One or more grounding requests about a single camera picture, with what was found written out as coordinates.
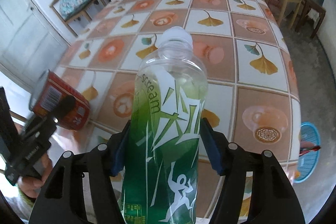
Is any green plastic bottle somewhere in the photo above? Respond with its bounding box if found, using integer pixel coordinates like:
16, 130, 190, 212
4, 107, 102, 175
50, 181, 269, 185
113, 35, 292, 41
120, 27, 208, 223

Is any blue plastic trash basket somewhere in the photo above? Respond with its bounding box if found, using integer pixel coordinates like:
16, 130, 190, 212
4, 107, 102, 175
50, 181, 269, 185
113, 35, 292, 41
294, 122, 321, 184

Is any patterned ginkgo tablecloth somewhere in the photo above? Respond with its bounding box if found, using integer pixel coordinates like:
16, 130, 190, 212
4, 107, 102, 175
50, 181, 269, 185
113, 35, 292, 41
49, 0, 302, 219

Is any red cartoon drink can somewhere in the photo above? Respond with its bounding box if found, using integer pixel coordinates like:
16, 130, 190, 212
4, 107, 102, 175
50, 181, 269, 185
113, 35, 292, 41
29, 70, 90, 131

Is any wooden bench floral cushion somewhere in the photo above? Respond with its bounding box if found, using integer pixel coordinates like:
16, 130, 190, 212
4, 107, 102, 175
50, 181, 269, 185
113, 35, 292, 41
49, 0, 106, 37

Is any left hand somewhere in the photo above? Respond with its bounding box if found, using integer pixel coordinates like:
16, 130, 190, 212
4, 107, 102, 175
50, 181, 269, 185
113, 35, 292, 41
18, 153, 52, 198

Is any white door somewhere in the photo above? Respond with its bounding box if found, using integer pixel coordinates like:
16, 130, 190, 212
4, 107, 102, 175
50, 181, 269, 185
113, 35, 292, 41
1, 0, 68, 92

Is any red snack wrapper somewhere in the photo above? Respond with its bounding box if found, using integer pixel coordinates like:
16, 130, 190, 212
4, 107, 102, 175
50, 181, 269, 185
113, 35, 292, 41
299, 141, 321, 156

